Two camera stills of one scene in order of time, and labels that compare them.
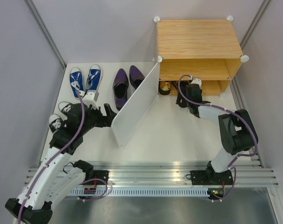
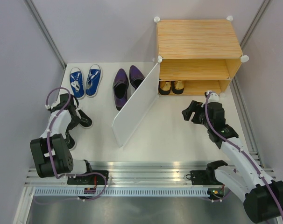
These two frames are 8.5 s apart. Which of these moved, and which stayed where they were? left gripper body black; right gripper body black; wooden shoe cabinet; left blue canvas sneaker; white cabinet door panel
Moved: left gripper body black; right gripper body black
Stayed: left blue canvas sneaker; white cabinet door panel; wooden shoe cabinet
